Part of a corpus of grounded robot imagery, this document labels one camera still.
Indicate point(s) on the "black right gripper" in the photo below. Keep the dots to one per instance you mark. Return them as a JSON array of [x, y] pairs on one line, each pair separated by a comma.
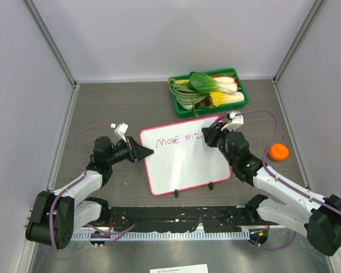
[[211, 135]]

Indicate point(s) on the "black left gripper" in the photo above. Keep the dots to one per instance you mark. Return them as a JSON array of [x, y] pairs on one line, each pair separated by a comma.
[[136, 152]]

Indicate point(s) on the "magenta capped whiteboard marker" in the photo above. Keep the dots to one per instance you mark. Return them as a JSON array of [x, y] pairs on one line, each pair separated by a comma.
[[220, 118]]

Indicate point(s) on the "pink framed whiteboard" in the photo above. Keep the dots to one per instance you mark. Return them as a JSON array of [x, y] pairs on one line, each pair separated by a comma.
[[181, 158]]

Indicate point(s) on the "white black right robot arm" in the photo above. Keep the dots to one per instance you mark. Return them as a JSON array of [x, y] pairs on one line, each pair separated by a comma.
[[316, 217]]

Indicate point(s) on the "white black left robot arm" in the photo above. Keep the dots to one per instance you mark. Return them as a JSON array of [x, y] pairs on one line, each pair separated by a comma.
[[58, 214]]

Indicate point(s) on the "yellow leaf cabbage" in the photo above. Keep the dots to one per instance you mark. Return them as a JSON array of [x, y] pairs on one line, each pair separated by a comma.
[[220, 98]]

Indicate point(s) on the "green plastic tray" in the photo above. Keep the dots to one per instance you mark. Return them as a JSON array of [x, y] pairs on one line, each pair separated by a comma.
[[209, 107]]

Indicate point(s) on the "green long beans bundle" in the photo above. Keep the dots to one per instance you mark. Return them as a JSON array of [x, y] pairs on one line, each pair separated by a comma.
[[186, 95]]

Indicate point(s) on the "green bok choy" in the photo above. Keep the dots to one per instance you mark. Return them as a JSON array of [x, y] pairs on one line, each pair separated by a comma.
[[205, 84]]

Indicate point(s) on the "red chili pepper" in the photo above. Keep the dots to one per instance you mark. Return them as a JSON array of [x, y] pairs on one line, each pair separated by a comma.
[[225, 79]]

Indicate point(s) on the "orange ball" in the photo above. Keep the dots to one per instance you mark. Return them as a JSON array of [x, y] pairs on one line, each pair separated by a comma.
[[278, 152]]

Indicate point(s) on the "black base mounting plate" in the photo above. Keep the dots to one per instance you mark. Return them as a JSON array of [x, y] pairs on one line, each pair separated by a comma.
[[182, 219]]

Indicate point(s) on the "white paper label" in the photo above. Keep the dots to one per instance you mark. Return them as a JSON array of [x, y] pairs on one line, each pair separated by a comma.
[[199, 268]]

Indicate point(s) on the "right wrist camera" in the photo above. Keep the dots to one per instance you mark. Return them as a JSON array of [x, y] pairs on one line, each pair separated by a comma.
[[234, 121]]

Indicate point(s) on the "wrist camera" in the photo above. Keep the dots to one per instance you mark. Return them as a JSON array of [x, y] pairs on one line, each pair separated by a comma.
[[120, 130], [234, 121]]

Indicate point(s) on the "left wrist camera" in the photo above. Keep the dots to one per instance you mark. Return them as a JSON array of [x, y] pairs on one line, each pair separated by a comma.
[[120, 130]]

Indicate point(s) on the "grey slotted cable duct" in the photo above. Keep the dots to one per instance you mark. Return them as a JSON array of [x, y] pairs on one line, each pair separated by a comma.
[[197, 235]]

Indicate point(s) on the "left aluminium frame post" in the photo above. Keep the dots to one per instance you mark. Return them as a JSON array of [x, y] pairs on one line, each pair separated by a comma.
[[34, 12]]

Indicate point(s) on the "aluminium frame post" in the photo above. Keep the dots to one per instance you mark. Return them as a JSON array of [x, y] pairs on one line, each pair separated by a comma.
[[297, 41], [34, 12]]

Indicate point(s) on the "right aluminium frame post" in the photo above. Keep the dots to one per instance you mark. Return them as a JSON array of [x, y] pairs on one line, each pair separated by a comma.
[[297, 41]]

